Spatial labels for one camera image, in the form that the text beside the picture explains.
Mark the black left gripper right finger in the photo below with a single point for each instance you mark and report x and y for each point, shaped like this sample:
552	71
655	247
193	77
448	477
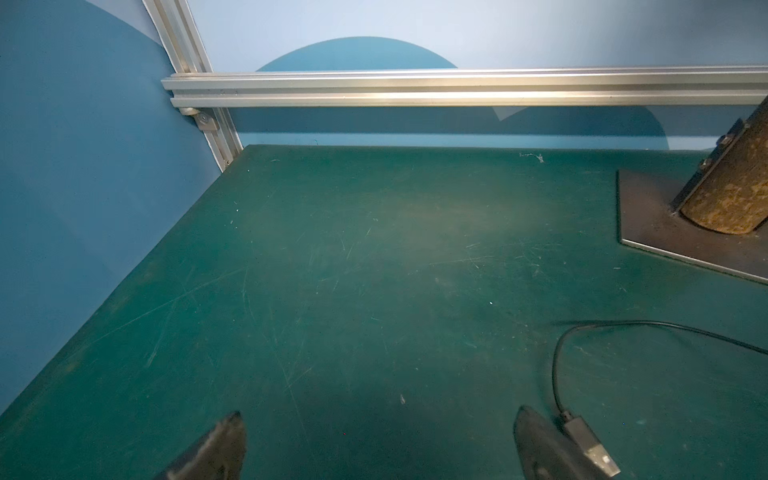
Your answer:
546	453

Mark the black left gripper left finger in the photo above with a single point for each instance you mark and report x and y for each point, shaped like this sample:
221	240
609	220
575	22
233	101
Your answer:
218	454

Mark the pink blossom artificial tree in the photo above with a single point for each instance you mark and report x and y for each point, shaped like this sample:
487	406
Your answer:
728	192

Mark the dark metal tree base plate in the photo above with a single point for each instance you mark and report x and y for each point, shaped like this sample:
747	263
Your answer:
647	222

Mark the horizontal aluminium back rail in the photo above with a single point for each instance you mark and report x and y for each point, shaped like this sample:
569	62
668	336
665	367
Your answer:
662	86

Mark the left aluminium corner post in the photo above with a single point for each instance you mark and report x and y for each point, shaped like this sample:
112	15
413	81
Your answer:
182	42

